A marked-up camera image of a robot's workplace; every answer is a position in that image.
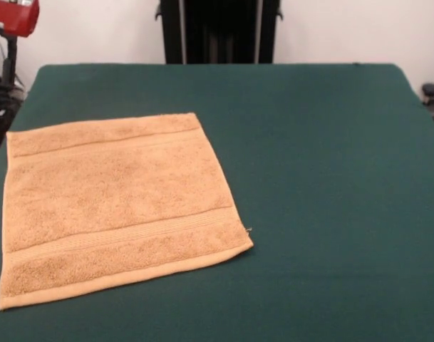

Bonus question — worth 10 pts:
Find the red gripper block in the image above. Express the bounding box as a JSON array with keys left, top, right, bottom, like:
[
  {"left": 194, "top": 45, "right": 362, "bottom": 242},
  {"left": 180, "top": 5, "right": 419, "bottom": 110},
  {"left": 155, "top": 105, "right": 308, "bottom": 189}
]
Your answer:
[{"left": 0, "top": 0, "right": 41, "bottom": 86}]

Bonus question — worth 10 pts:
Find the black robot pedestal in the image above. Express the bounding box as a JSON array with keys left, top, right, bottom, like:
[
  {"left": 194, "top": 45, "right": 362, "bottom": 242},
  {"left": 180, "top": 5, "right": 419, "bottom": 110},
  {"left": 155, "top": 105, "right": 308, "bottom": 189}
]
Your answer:
[{"left": 154, "top": 0, "right": 284, "bottom": 65}]

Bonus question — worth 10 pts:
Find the orange terry towel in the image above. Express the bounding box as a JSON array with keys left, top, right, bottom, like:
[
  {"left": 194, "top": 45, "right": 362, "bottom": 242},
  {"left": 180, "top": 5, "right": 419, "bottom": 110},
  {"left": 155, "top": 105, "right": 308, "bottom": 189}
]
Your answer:
[{"left": 0, "top": 112, "right": 254, "bottom": 311}]

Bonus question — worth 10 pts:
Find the dark green table cloth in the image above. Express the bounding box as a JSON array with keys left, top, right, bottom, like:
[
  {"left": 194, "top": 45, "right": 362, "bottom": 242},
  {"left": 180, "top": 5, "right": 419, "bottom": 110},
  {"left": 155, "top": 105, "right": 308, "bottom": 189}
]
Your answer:
[{"left": 0, "top": 63, "right": 434, "bottom": 342}]

